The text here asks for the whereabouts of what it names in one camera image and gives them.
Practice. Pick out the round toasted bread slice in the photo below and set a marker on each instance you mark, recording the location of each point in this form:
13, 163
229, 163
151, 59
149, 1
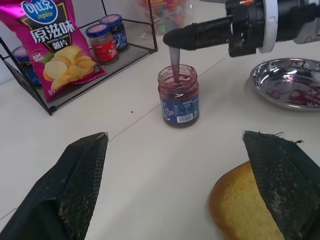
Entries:
237, 200

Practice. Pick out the red-labelled jam jar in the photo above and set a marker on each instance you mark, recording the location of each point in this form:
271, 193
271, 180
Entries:
103, 47

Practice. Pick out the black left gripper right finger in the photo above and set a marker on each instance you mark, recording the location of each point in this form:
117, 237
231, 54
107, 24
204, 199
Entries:
285, 180

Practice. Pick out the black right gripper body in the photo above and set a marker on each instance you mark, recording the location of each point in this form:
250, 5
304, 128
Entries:
246, 27

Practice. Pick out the blue-labelled jam jar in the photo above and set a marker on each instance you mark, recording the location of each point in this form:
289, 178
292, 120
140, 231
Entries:
120, 35
25, 65

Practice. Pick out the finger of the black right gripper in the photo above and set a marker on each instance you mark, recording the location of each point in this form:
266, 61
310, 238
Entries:
200, 36
215, 21

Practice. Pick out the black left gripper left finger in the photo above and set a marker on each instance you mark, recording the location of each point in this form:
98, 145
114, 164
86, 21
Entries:
62, 190

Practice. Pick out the magenta potato chips bag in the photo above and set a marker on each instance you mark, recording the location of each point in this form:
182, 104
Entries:
57, 50

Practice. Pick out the jam-smeared steel plate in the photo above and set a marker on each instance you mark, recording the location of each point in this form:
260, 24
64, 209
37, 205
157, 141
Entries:
285, 82

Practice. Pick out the metal spoon with jam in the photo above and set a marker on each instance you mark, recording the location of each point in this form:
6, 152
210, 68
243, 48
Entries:
175, 62

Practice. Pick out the open blueberry jam jar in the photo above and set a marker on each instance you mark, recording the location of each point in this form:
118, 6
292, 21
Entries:
178, 100

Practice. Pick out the clear container of colourful items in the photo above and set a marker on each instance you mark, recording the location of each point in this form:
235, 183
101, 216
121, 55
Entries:
170, 15

